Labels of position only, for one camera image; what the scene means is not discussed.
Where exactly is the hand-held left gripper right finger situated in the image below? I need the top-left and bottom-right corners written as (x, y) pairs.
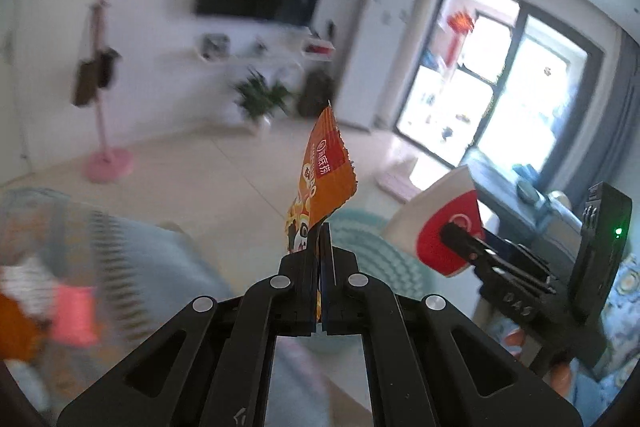
top-left (320, 222), bottom-right (583, 427)

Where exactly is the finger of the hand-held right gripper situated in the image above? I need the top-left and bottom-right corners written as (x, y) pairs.
top-left (481, 229), bottom-right (551, 278)
top-left (439, 223), bottom-right (556, 295)

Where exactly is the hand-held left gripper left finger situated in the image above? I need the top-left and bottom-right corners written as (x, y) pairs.
top-left (57, 222), bottom-right (321, 427)

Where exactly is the white and red packet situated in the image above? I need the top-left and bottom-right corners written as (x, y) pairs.
top-left (381, 166), bottom-right (485, 280)

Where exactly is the teal plastic basket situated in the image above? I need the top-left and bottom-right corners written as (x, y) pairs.
top-left (277, 206), bottom-right (481, 358)

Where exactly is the orange snack wrapper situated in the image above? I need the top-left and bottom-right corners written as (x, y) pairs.
top-left (284, 99), bottom-right (360, 323)

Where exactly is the person's right hand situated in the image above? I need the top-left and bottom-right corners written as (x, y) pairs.
top-left (504, 326), bottom-right (576, 389)

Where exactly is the blue-grey sofa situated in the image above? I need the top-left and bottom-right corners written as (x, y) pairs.
top-left (467, 149), bottom-right (587, 233)

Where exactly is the blue floral cloth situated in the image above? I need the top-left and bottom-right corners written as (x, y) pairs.
top-left (570, 252), bottom-right (640, 413)

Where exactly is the pink book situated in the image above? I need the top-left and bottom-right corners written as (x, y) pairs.
top-left (377, 169), bottom-right (426, 202)

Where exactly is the patterned sofa cover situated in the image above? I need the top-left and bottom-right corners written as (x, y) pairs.
top-left (0, 187), bottom-right (321, 427)

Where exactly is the glass balcony door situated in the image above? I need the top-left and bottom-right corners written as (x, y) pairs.
top-left (395, 0), bottom-right (606, 168)

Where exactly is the potted green plant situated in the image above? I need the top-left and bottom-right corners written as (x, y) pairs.
top-left (232, 67), bottom-right (293, 135)

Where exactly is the white standing air conditioner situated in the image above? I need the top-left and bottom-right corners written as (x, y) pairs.
top-left (334, 0), bottom-right (421, 132)

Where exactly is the red knot hanging ornament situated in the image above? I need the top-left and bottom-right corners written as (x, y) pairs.
top-left (444, 9), bottom-right (476, 68)

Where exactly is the white box shelf red inside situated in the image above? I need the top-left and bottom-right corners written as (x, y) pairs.
top-left (302, 34), bottom-right (336, 58)

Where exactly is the pink packet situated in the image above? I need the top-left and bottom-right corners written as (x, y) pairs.
top-left (50, 284), bottom-right (99, 346)

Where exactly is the white striped packet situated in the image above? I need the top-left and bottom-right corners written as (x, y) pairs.
top-left (4, 257), bottom-right (57, 319)

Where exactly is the black hanging bag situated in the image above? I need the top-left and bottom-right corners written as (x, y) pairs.
top-left (97, 48), bottom-right (122, 88)

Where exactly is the brown hanging bag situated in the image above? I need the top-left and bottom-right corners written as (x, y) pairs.
top-left (72, 57), bottom-right (101, 108)

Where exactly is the pink coat rack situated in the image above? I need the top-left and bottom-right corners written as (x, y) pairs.
top-left (82, 0), bottom-right (136, 184)

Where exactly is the orange packet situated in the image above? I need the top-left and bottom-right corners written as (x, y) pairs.
top-left (0, 292), bottom-right (47, 363)

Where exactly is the white curved lower wall shelf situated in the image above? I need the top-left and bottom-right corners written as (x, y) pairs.
top-left (192, 29), bottom-right (336, 68)

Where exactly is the butterfly picture frame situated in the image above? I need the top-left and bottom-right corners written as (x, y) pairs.
top-left (202, 34), bottom-right (231, 58)

